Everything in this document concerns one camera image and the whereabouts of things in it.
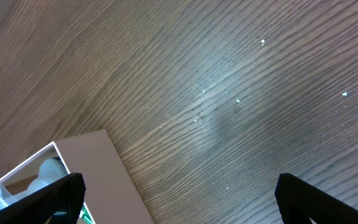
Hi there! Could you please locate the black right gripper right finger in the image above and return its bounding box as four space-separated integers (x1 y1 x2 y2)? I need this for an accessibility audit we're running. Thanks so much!
275 173 358 224

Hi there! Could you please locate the clear bottle dark liquid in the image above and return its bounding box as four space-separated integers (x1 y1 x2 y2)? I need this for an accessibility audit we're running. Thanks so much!
0 157 68 210

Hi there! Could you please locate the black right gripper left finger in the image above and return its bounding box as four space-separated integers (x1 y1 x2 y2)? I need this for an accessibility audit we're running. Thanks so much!
0 173 86 224

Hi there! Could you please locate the green white soap packet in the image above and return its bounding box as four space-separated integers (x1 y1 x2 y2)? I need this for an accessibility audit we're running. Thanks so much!
79 204 93 224

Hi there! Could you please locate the white cardboard box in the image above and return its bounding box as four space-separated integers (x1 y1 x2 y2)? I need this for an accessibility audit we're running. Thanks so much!
0 130 153 224

